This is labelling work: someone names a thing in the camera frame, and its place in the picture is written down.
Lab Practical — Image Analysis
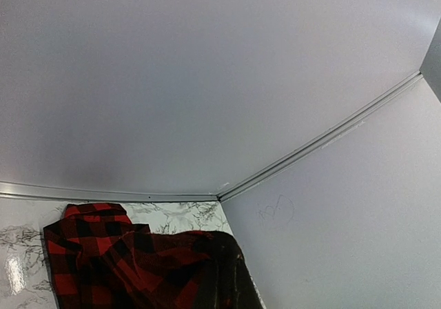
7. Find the right aluminium corner post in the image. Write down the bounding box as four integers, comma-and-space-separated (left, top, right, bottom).
216, 72, 423, 203

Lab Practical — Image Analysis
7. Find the red black plaid shirt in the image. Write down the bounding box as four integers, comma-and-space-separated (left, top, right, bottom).
43, 203, 214, 308

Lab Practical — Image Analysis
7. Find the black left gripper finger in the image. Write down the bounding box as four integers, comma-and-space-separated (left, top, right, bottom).
203, 231, 263, 308

